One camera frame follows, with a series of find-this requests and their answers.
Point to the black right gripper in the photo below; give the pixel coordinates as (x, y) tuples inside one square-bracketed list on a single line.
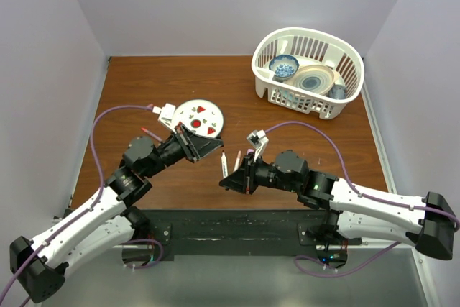
[(244, 180)]

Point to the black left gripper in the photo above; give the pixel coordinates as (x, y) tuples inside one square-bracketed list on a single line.
[(195, 145)]

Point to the white peach-tipped pen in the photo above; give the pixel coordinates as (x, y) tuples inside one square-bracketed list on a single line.
[(237, 160)]

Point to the white black-tipped marker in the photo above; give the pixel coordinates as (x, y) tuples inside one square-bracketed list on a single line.
[(224, 165)]

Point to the red pen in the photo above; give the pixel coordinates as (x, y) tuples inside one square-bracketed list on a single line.
[(153, 135)]

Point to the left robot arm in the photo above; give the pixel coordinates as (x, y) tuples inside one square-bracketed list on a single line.
[(108, 218)]

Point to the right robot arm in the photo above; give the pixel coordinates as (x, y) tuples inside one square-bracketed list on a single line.
[(353, 212)]

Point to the watermelon pattern plate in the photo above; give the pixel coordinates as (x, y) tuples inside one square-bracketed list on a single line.
[(200, 116)]

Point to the blue patterned bowl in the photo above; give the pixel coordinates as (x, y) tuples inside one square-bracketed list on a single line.
[(284, 67)]

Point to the beige ceramic plate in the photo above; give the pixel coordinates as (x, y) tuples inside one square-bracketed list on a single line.
[(317, 79)]

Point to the grey blue cup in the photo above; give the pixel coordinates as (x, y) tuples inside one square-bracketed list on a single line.
[(338, 92)]

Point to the white plastic dish basket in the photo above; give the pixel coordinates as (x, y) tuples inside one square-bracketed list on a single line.
[(310, 47)]

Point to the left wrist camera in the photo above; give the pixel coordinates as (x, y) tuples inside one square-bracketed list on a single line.
[(165, 115)]

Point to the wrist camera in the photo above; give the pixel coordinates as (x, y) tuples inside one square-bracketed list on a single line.
[(258, 139), (165, 115)]

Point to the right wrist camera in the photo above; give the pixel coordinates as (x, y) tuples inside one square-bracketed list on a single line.
[(258, 139)]

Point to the black mounting base plate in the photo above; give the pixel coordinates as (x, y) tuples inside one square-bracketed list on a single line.
[(278, 233)]

